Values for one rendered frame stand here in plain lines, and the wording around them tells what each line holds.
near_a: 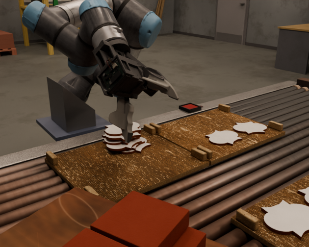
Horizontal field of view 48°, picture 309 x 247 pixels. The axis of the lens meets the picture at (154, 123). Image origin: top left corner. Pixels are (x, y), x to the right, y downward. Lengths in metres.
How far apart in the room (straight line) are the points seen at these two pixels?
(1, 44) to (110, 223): 8.29
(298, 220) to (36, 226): 0.59
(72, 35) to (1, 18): 9.23
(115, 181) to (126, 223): 0.70
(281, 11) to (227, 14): 1.66
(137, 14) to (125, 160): 0.49
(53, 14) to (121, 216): 0.69
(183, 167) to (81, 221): 0.48
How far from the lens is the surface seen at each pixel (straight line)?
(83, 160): 1.16
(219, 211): 0.96
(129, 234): 0.32
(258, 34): 9.46
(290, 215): 0.93
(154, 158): 1.15
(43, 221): 0.73
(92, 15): 0.84
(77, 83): 1.58
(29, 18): 0.95
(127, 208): 0.35
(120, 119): 0.75
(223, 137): 1.31
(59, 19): 0.94
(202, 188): 1.04
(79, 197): 0.78
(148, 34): 1.22
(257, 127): 1.43
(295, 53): 6.83
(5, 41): 8.59
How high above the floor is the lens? 1.46
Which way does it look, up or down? 22 degrees down
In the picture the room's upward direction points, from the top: straight up
